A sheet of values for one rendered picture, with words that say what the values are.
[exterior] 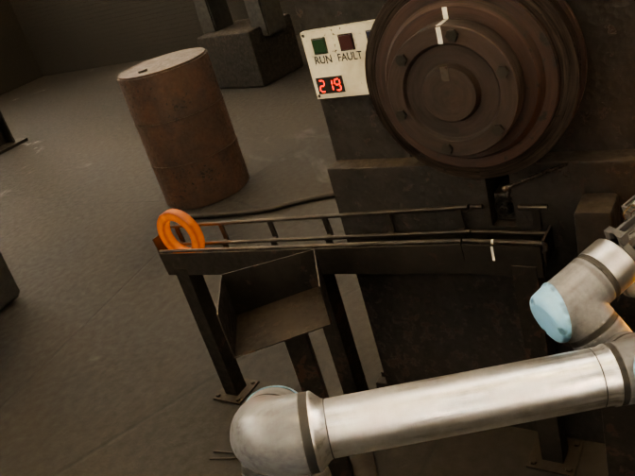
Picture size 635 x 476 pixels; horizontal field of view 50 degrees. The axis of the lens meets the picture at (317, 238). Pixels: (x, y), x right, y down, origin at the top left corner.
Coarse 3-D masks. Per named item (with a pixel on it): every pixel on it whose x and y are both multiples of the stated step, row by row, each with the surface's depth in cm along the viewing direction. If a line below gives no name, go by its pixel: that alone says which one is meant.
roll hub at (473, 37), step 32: (480, 32) 131; (416, 64) 141; (448, 64) 137; (480, 64) 134; (512, 64) 131; (416, 96) 145; (448, 96) 139; (480, 96) 138; (512, 96) 133; (416, 128) 148; (448, 128) 145; (480, 128) 141
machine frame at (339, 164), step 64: (320, 0) 170; (384, 0) 162; (576, 0) 141; (384, 128) 180; (576, 128) 155; (384, 192) 184; (448, 192) 174; (512, 192) 165; (576, 192) 157; (576, 256) 165; (384, 320) 209; (448, 320) 196; (512, 320) 185; (384, 384) 228
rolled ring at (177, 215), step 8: (160, 216) 226; (168, 216) 224; (176, 216) 222; (184, 216) 222; (160, 224) 229; (168, 224) 230; (184, 224) 221; (192, 224) 221; (160, 232) 231; (168, 232) 232; (192, 232) 222; (200, 232) 223; (168, 240) 231; (176, 240) 233; (192, 240) 224; (200, 240) 223; (168, 248) 233; (176, 248) 231
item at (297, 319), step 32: (288, 256) 183; (224, 288) 182; (256, 288) 186; (288, 288) 187; (320, 288) 165; (224, 320) 171; (256, 320) 183; (288, 320) 178; (320, 320) 172; (288, 352) 181; (320, 384) 186
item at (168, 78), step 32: (160, 64) 414; (192, 64) 402; (128, 96) 410; (160, 96) 400; (192, 96) 406; (160, 128) 410; (192, 128) 412; (224, 128) 427; (160, 160) 423; (192, 160) 419; (224, 160) 429; (192, 192) 428; (224, 192) 433
